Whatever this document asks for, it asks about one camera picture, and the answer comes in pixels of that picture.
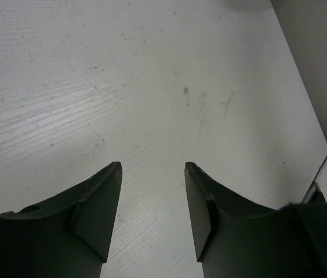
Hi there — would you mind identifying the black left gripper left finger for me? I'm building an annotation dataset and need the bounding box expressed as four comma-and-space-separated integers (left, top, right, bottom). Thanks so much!
0, 162, 122, 277

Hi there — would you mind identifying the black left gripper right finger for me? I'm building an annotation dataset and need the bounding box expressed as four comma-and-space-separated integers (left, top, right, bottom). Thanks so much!
185, 162, 327, 277

